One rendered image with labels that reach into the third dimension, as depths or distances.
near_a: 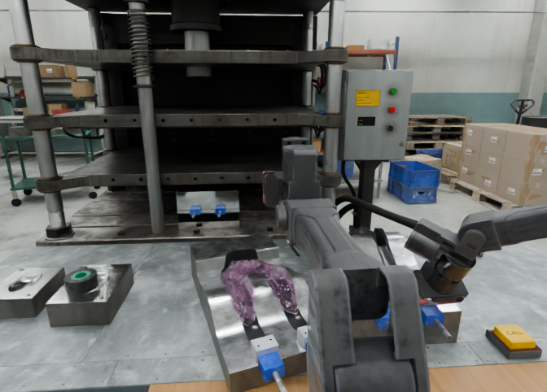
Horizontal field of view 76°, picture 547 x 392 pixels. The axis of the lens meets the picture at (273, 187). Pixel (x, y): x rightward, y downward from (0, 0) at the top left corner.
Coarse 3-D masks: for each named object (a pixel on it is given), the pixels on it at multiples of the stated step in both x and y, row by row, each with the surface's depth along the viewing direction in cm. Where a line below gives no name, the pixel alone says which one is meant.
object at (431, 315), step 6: (426, 306) 81; (432, 306) 81; (426, 312) 79; (432, 312) 79; (438, 312) 79; (426, 318) 78; (432, 318) 78; (438, 318) 78; (426, 324) 78; (432, 324) 78; (438, 324) 76; (444, 330) 74; (444, 336) 73; (450, 336) 73
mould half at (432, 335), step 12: (360, 240) 110; (372, 240) 110; (396, 240) 110; (372, 252) 106; (396, 252) 106; (408, 252) 106; (396, 264) 103; (408, 264) 103; (444, 312) 81; (456, 312) 82; (360, 324) 81; (372, 324) 81; (444, 324) 82; (456, 324) 83; (360, 336) 82; (372, 336) 82; (432, 336) 83; (456, 336) 84
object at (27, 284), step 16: (16, 272) 104; (32, 272) 104; (48, 272) 104; (64, 272) 108; (0, 288) 96; (16, 288) 99; (32, 288) 96; (48, 288) 99; (0, 304) 92; (16, 304) 92; (32, 304) 92
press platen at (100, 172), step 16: (96, 160) 176; (112, 160) 176; (128, 160) 176; (144, 160) 176; (160, 160) 176; (176, 160) 176; (192, 160) 176; (208, 160) 176; (224, 160) 176; (240, 160) 176; (256, 160) 176; (272, 160) 176; (320, 160) 190; (64, 176) 145; (80, 176) 145; (96, 176) 148; (112, 176) 148; (128, 176) 149; (144, 176) 149; (160, 176) 150; (176, 176) 150; (192, 176) 151; (208, 176) 151; (224, 176) 152; (240, 176) 152; (256, 176) 153; (320, 176) 148; (336, 176) 146; (48, 192) 139
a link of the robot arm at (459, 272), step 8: (440, 248) 69; (448, 248) 69; (440, 256) 71; (448, 256) 68; (456, 256) 68; (464, 256) 67; (440, 264) 70; (448, 264) 68; (456, 264) 67; (464, 264) 67; (472, 264) 67; (440, 272) 71; (448, 272) 69; (456, 272) 68; (464, 272) 68; (456, 280) 70
